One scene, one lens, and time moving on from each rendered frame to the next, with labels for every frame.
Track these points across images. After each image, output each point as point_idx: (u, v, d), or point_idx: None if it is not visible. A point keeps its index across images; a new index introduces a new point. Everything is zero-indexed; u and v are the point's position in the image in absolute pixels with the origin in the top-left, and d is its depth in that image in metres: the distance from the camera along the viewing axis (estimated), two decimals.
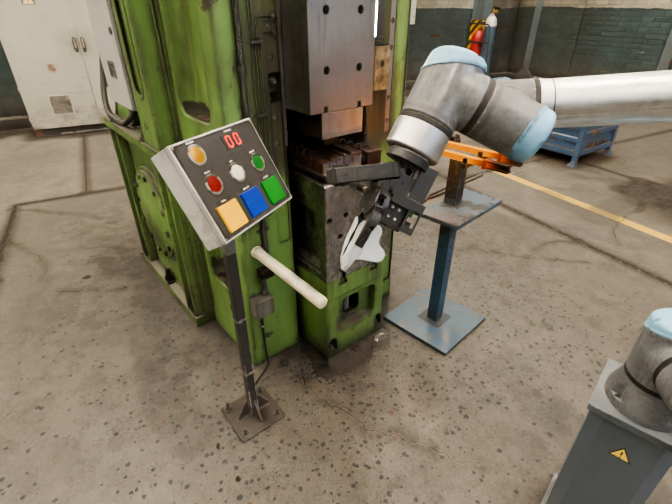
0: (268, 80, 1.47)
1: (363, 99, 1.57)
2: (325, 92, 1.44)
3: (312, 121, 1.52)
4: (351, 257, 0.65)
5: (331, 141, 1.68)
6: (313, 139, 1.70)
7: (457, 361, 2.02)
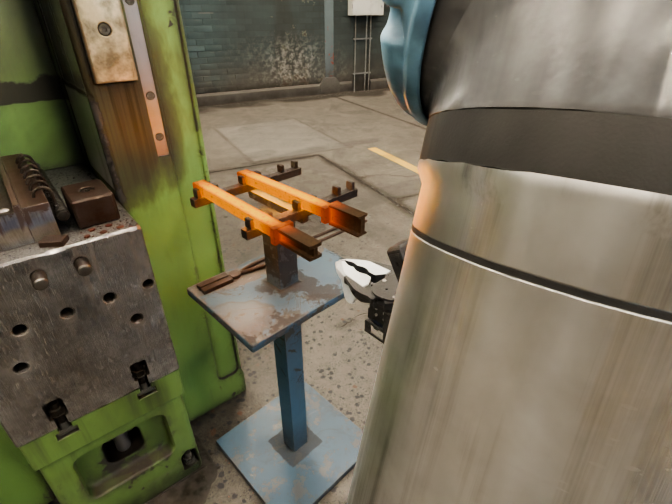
0: None
1: None
2: None
3: None
4: (338, 272, 0.65)
5: None
6: None
7: None
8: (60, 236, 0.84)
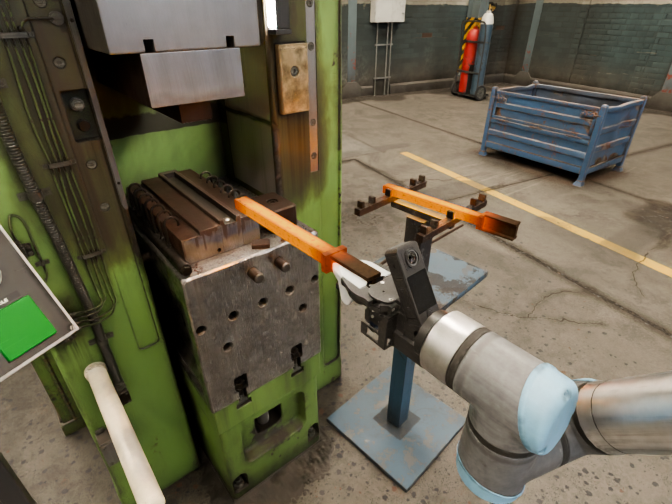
0: (69, 104, 0.84)
1: (239, 34, 0.83)
2: (140, 7, 0.71)
3: (135, 73, 0.79)
4: (335, 273, 0.65)
5: (197, 116, 0.94)
6: (169, 113, 0.97)
7: (423, 503, 1.39)
8: (265, 240, 1.04)
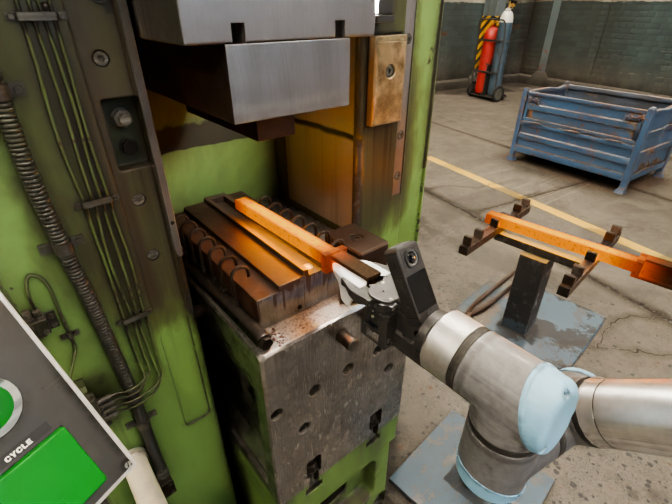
0: (111, 117, 0.59)
1: (352, 18, 0.59)
2: None
3: (209, 74, 0.55)
4: (335, 273, 0.65)
5: (277, 131, 0.70)
6: (237, 127, 0.72)
7: None
8: None
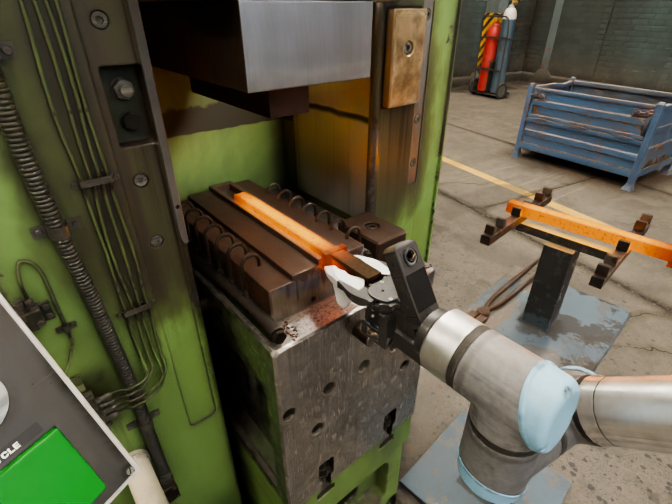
0: (111, 88, 0.54)
1: None
2: None
3: (220, 37, 0.49)
4: (330, 276, 0.64)
5: (291, 108, 0.65)
6: (247, 104, 0.67)
7: None
8: None
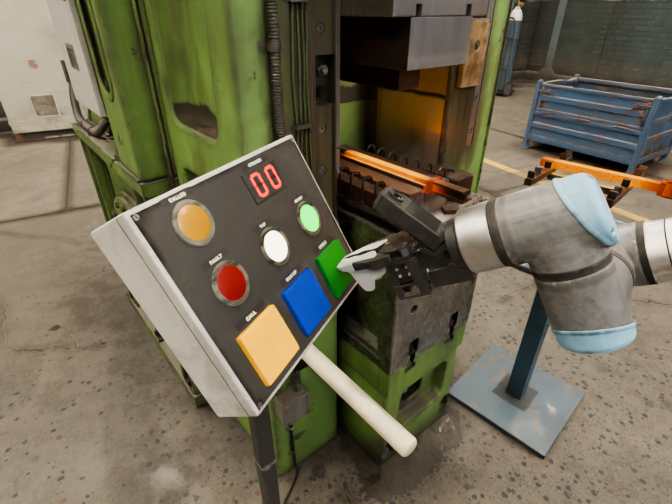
0: (314, 69, 0.88)
1: (475, 3, 0.88)
2: None
3: (389, 38, 0.84)
4: (345, 268, 0.65)
5: (409, 84, 0.99)
6: (377, 82, 1.02)
7: (562, 469, 1.43)
8: (455, 206, 1.09)
